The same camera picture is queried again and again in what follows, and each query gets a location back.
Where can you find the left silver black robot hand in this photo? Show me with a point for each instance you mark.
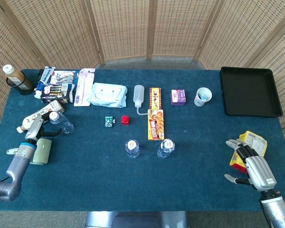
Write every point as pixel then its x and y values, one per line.
pixel 34 128

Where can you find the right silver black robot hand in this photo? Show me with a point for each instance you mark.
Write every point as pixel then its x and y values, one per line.
pixel 260 171

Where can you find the clear bottle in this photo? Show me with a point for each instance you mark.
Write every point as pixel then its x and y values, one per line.
pixel 166 148
pixel 64 124
pixel 132 148

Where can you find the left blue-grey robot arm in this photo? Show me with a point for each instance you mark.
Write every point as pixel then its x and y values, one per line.
pixel 16 164

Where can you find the pale green lint roller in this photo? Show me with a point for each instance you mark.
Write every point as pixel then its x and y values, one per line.
pixel 43 152

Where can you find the yellow Lipo snack bag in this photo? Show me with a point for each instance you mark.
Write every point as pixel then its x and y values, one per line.
pixel 257 142

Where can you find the white milk tea bottle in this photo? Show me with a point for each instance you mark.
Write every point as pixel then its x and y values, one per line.
pixel 54 108

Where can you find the black round bottle holder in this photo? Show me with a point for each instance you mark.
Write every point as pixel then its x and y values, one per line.
pixel 26 91

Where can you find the dark battery pack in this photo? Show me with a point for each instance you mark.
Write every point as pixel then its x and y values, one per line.
pixel 57 93

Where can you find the blue white toothpaste tube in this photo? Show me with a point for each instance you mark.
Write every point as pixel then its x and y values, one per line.
pixel 45 78

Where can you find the brown drink bottle white cap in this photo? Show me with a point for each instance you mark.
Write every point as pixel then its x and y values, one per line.
pixel 17 77

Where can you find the white blue blister pack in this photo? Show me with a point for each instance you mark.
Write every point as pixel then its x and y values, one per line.
pixel 64 76

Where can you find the pink white toothbrush pack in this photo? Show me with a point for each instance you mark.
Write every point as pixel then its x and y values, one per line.
pixel 84 88

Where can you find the small green circuit board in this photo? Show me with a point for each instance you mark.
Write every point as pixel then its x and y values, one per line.
pixel 108 121

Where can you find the black plastic tray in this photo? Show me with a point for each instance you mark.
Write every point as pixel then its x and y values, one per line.
pixel 249 92

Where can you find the light blue wet wipes pack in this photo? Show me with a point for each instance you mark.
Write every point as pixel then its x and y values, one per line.
pixel 108 95

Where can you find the small red button block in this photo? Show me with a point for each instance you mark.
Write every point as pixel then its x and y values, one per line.
pixel 125 120

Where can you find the white paper cup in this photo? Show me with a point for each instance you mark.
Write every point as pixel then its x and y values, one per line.
pixel 200 101

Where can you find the white squeeze wash bottle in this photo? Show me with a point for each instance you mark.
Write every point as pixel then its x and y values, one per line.
pixel 138 93

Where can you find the purple small box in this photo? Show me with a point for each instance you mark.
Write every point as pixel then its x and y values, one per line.
pixel 178 97

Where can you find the yellow red curry box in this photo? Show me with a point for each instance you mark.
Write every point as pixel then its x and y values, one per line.
pixel 155 126

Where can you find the slim red yellow spice box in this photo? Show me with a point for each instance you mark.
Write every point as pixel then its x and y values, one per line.
pixel 155 98

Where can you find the blue-grey robot torso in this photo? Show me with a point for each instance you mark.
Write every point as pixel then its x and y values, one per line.
pixel 137 219

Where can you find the woven rattan folding screen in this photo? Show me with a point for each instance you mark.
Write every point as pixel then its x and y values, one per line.
pixel 123 28

